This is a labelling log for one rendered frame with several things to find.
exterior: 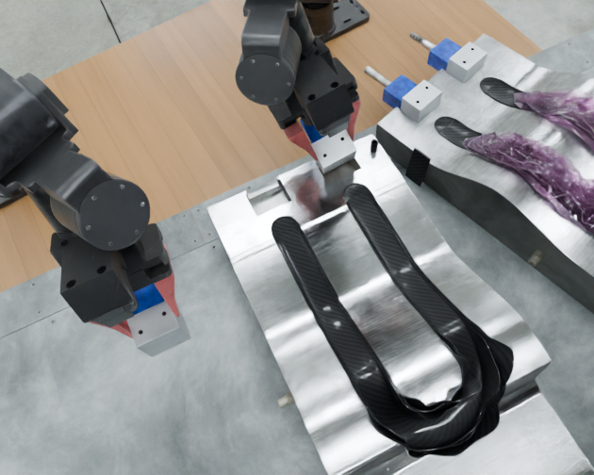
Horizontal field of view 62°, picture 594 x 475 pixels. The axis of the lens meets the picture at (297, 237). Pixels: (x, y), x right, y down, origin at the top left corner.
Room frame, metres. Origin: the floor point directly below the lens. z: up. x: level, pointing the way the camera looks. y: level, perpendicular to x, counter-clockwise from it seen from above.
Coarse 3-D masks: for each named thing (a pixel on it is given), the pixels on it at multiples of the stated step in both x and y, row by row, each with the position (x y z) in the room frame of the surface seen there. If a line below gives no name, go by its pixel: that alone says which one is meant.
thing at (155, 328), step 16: (144, 288) 0.22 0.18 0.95; (144, 304) 0.20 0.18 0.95; (160, 304) 0.20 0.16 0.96; (128, 320) 0.18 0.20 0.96; (144, 320) 0.18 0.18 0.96; (160, 320) 0.18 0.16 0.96; (176, 320) 0.18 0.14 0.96; (144, 336) 0.16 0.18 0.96; (160, 336) 0.16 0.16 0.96; (176, 336) 0.16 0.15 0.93; (160, 352) 0.16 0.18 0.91
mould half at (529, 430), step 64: (320, 192) 0.34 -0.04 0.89; (384, 192) 0.33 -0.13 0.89; (256, 256) 0.27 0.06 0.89; (320, 256) 0.25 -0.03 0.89; (448, 256) 0.22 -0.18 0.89; (384, 320) 0.15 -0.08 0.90; (512, 320) 0.12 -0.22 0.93; (320, 384) 0.09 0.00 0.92; (448, 384) 0.07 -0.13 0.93; (512, 384) 0.06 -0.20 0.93; (320, 448) 0.03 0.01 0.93; (384, 448) 0.02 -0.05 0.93; (512, 448) 0.00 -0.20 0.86; (576, 448) -0.01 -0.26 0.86
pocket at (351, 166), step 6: (348, 162) 0.40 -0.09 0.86; (354, 162) 0.39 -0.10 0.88; (336, 168) 0.40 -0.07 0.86; (342, 168) 0.40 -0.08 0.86; (348, 168) 0.39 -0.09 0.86; (354, 168) 0.39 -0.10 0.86; (360, 168) 0.38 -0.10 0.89; (324, 174) 0.39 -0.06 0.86; (330, 174) 0.39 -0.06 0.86; (336, 174) 0.39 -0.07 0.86; (342, 174) 0.38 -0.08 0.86; (330, 180) 0.38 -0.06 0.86
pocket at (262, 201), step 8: (272, 184) 0.38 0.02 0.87; (280, 184) 0.38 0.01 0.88; (256, 192) 0.37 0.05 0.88; (264, 192) 0.37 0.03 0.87; (272, 192) 0.37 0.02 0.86; (280, 192) 0.37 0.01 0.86; (248, 200) 0.36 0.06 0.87; (256, 200) 0.37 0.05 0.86; (264, 200) 0.36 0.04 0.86; (272, 200) 0.36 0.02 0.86; (280, 200) 0.36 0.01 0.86; (288, 200) 0.36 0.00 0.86; (256, 208) 0.35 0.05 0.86; (264, 208) 0.35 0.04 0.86; (272, 208) 0.35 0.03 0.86; (256, 216) 0.34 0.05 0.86
